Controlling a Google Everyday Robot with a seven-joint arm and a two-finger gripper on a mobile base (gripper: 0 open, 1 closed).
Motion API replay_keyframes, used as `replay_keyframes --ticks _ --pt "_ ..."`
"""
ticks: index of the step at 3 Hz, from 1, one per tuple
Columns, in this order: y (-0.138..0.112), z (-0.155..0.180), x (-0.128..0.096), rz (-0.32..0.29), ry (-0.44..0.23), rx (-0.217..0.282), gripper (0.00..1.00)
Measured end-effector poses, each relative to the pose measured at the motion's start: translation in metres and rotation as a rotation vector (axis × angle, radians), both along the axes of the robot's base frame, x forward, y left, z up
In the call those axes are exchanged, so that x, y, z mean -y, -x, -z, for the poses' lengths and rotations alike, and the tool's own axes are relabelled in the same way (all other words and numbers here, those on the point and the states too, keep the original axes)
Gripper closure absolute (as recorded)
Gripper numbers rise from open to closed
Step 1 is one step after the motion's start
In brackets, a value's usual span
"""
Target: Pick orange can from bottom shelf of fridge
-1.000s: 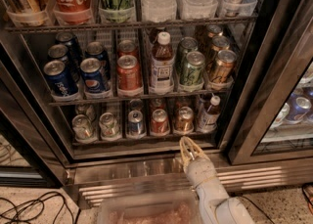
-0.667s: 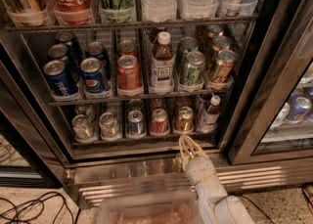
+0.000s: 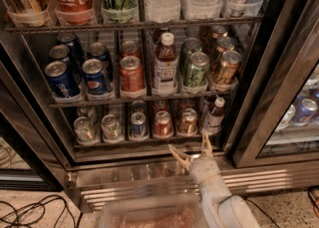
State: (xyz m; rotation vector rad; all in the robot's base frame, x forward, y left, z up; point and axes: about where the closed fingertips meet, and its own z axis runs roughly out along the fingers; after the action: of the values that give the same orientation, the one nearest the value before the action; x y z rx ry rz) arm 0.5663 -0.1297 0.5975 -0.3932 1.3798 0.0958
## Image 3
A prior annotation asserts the fridge door frame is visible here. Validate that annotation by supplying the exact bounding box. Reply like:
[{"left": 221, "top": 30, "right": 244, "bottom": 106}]
[{"left": 225, "top": 0, "right": 319, "bottom": 168}]

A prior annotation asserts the orange soda can middle shelf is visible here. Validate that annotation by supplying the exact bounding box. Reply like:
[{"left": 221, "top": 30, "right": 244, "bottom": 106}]
[{"left": 120, "top": 56, "right": 147, "bottom": 99}]

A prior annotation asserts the blue can right fridge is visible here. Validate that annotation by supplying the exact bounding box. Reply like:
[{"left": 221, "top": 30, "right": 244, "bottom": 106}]
[{"left": 291, "top": 98, "right": 318, "bottom": 126}]

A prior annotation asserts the pepsi can back left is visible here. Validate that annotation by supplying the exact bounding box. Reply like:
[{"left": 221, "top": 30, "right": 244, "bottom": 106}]
[{"left": 48, "top": 44, "right": 83, "bottom": 84}]

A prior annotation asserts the gold can middle rear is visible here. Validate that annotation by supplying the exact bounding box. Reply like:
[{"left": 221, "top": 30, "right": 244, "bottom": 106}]
[{"left": 210, "top": 36, "right": 234, "bottom": 71}]

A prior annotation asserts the gold can front middle shelf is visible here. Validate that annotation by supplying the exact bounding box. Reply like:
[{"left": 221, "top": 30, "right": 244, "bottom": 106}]
[{"left": 212, "top": 51, "right": 241, "bottom": 86}]

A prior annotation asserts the green can front middle shelf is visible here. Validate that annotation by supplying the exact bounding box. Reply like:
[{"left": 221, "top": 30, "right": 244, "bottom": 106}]
[{"left": 182, "top": 52, "right": 209, "bottom": 94}]

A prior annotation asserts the silver can bottom left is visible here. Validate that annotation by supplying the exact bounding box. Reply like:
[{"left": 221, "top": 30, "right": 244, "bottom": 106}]
[{"left": 74, "top": 116, "right": 99, "bottom": 146}]

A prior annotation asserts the tea bottle bottom shelf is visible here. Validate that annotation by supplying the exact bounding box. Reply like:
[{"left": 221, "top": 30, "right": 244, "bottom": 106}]
[{"left": 200, "top": 97, "right": 225, "bottom": 135}]

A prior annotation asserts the pepsi can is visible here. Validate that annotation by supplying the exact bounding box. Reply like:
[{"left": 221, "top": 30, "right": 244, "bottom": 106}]
[
  {"left": 45, "top": 61, "right": 81, "bottom": 104},
  {"left": 82, "top": 59, "right": 112, "bottom": 96},
  {"left": 48, "top": 44, "right": 83, "bottom": 84}
]

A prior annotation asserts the tea bottle shelf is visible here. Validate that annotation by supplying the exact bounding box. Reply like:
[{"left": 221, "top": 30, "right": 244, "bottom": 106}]
[
  {"left": 154, "top": 32, "right": 178, "bottom": 95},
  {"left": 200, "top": 97, "right": 225, "bottom": 135}
]

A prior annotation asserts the tea bottle middle shelf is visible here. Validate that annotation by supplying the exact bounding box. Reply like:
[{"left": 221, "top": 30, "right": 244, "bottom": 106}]
[{"left": 154, "top": 32, "right": 178, "bottom": 95}]

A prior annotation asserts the black floor cable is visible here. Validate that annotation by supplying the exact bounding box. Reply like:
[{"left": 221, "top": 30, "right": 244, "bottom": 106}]
[{"left": 0, "top": 194, "right": 84, "bottom": 228}]

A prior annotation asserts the pepsi can front left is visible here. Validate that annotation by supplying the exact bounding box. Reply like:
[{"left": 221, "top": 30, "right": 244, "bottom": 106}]
[{"left": 45, "top": 61, "right": 81, "bottom": 104}]

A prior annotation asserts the blue silver can bottom shelf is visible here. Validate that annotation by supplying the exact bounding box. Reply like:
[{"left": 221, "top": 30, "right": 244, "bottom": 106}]
[{"left": 130, "top": 112, "right": 147, "bottom": 139}]

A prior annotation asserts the green can rear middle shelf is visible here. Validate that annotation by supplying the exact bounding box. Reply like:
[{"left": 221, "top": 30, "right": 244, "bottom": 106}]
[{"left": 179, "top": 37, "right": 202, "bottom": 75}]

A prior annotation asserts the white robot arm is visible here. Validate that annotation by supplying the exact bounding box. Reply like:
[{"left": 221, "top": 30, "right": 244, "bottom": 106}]
[{"left": 168, "top": 130, "right": 261, "bottom": 228}]

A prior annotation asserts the red soda can bottom shelf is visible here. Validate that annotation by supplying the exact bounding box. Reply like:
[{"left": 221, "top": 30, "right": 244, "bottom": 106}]
[{"left": 154, "top": 111, "right": 173, "bottom": 138}]

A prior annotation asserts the silver green can bottom shelf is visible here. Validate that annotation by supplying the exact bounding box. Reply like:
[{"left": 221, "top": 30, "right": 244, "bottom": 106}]
[{"left": 101, "top": 114, "right": 124, "bottom": 143}]

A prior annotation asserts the orange soda can front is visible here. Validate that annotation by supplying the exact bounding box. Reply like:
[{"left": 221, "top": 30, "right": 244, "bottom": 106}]
[{"left": 177, "top": 108, "right": 197, "bottom": 135}]

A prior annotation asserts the clear plastic bin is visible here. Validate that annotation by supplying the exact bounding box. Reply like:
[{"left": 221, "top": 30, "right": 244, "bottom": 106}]
[{"left": 99, "top": 194, "right": 208, "bottom": 228}]

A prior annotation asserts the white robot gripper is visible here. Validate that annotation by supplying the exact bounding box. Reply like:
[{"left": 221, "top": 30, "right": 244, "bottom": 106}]
[{"left": 168, "top": 129, "right": 232, "bottom": 205}]

